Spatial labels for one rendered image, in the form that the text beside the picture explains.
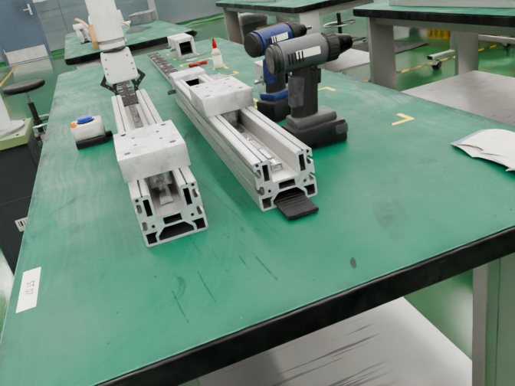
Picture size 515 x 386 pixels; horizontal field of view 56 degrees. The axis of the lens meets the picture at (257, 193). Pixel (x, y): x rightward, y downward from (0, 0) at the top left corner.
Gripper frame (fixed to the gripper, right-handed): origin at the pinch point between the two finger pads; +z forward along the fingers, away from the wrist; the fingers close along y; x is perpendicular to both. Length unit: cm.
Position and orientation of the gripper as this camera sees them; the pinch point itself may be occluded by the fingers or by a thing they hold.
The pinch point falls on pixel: (128, 96)
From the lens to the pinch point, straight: 170.1
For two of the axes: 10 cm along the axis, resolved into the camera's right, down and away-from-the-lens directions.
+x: 3.0, 3.6, -8.8
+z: 1.8, 8.9, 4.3
